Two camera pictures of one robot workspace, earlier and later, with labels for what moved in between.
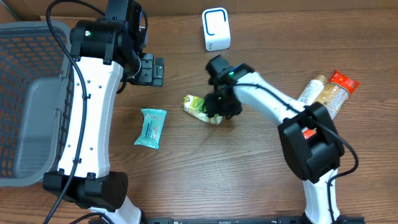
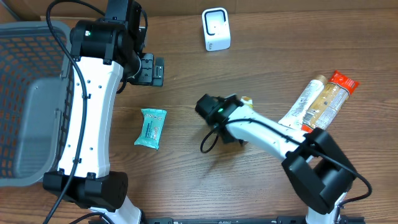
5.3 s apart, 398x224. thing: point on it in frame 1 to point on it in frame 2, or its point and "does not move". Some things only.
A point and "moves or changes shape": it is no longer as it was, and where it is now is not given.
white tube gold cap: x=313 y=91 does not move
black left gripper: x=150 y=70 does not move
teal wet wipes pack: x=153 y=120 does not move
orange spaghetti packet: x=333 y=97 does not move
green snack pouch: x=194 y=105 moves or changes shape
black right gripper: x=214 y=106 to x=230 y=137
